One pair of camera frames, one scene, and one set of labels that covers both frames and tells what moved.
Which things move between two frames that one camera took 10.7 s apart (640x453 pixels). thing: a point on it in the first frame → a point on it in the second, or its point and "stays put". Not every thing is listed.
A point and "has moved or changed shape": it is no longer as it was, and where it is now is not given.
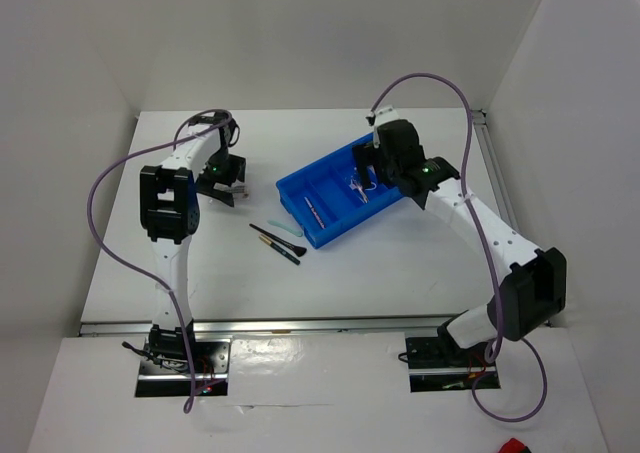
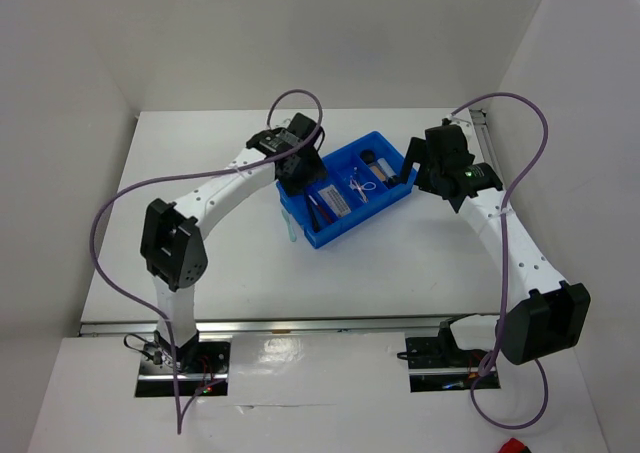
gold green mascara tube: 281,250 → 315,222
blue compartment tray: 326,199 stays put
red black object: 513,445 stays put
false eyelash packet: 241,192 has moved or changed shape
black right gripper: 364,156 → 416,154
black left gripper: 237,167 → 315,171
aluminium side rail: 495,169 stays put
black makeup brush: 299,251 → 312,214
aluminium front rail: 329,326 stays put
